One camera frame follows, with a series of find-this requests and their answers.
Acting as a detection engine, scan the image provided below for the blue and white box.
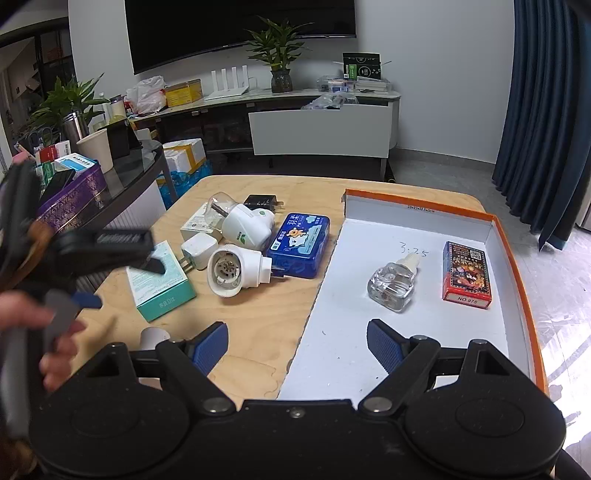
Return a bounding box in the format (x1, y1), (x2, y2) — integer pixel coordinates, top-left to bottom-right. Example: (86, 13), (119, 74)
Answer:
(54, 154), (100, 172)

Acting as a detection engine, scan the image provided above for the white plastic cap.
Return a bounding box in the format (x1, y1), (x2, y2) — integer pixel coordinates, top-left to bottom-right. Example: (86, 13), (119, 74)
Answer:
(140, 326), (178, 354)

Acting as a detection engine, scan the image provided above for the teal cardboard box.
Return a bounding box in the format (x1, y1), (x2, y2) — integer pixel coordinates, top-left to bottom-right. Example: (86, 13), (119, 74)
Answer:
(126, 241), (197, 323)

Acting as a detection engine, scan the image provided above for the white plastic bag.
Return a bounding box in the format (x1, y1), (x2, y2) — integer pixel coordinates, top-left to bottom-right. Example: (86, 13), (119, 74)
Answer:
(126, 76), (167, 114)

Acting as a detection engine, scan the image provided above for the white and yellow carton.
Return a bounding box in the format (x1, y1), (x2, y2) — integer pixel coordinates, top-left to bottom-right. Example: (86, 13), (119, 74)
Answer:
(161, 138), (207, 174)

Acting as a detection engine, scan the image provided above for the blue curtain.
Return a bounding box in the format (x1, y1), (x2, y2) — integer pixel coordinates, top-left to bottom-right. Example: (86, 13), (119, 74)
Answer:
(492, 0), (591, 252)

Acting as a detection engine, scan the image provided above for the television console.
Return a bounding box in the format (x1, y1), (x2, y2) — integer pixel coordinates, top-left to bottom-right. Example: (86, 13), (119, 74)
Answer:
(129, 87), (402, 155)

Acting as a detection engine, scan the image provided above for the white plug-in repellent heater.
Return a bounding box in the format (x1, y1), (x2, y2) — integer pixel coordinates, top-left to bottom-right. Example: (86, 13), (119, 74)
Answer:
(206, 244), (287, 300)

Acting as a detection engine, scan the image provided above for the purple patterned tin box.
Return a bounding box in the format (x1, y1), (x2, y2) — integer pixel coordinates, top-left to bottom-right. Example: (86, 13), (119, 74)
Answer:
(34, 161), (108, 232)

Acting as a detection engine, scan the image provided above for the blue rectangular tin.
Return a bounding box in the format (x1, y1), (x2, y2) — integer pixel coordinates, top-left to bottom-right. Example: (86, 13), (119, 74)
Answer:
(265, 212), (331, 279)

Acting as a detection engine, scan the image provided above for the black wall television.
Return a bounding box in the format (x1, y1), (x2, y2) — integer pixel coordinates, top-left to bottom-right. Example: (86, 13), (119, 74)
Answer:
(124, 0), (358, 75)

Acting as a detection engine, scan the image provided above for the silver appliance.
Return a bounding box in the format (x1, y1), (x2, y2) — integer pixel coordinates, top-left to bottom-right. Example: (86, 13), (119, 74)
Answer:
(575, 185), (591, 232)

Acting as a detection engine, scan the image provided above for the orange-edged white cardboard tray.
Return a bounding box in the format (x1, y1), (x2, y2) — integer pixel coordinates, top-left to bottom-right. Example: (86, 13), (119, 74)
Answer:
(277, 188), (549, 402)

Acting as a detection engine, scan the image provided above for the white wifi router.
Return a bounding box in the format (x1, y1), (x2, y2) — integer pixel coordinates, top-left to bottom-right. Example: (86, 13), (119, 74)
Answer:
(204, 66), (251, 101)

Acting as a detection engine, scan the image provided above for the white cube charger plug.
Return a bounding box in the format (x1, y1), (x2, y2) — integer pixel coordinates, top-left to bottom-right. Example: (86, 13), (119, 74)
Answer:
(180, 232), (220, 271)

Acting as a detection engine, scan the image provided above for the white repellent heater with bottle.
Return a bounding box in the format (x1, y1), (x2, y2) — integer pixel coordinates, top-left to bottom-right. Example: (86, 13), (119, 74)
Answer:
(205, 191), (275, 252)

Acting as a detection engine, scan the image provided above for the red and white box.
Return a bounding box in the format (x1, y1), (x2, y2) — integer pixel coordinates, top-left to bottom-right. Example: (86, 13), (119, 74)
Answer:
(39, 143), (75, 163)

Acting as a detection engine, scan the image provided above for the clear plastic organizer box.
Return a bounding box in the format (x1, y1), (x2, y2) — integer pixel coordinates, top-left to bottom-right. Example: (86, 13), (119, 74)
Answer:
(316, 74), (393, 93)

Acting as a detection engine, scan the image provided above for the person's left hand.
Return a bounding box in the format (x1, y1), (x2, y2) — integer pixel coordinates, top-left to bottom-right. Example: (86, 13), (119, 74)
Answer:
(0, 292), (88, 393)

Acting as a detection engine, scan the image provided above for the paper cup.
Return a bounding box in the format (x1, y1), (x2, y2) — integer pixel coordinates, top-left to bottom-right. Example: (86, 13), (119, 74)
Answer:
(76, 128), (114, 174)

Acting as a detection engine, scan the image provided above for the leafy green potted plant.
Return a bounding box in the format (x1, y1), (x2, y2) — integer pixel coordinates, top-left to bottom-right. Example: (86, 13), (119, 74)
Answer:
(28, 76), (109, 139)

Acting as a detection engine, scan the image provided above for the small white flat box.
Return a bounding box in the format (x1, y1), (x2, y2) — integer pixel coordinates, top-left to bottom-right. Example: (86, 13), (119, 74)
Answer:
(180, 203), (227, 241)

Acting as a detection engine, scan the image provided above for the green and black box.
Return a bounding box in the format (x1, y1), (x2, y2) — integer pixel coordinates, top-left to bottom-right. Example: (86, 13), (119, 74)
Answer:
(342, 52), (382, 80)

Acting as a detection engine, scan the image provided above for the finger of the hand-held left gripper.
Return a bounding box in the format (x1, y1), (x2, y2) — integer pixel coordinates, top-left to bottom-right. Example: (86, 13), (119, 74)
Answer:
(71, 292), (103, 311)
(131, 255), (165, 276)

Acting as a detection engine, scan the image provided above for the blue water bottle pack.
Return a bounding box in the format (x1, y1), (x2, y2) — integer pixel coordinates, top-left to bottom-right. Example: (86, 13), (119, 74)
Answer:
(157, 159), (214, 206)

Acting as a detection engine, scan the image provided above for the yellow box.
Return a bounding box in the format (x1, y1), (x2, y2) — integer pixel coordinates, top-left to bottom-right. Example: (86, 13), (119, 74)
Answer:
(165, 79), (203, 108)

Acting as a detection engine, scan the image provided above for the dark glass round table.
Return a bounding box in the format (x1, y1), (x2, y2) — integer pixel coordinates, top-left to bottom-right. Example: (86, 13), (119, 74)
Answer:
(37, 138), (167, 296)

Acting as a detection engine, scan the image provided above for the red playing card box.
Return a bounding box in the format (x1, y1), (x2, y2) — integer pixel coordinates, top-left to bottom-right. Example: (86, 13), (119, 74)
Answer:
(442, 241), (494, 310)

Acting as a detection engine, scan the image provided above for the potted bamboo plant glass vase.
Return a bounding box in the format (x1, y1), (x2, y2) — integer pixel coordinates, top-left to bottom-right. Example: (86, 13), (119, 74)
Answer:
(245, 16), (311, 94)

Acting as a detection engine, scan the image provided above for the clear bag of parts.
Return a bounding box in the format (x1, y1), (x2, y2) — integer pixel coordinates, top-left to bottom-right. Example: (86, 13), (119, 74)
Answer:
(301, 92), (358, 110)

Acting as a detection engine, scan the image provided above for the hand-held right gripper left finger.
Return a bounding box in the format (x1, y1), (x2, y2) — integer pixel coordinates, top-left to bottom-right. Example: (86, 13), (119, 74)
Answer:
(83, 322), (236, 415)

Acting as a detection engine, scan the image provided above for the black phone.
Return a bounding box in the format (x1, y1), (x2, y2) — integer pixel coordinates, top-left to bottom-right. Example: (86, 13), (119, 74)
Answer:
(41, 168), (77, 206)

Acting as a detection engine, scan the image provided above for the clear liquid refill bottle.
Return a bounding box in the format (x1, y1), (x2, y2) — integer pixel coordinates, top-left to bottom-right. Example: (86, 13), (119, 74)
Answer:
(367, 255), (420, 313)

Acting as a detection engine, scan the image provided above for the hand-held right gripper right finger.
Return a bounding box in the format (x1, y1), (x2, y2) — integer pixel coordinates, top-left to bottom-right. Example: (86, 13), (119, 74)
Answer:
(366, 318), (513, 415)

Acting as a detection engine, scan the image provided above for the black charger plug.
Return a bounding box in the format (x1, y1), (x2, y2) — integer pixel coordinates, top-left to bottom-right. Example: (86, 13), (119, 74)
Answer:
(243, 194), (283, 214)

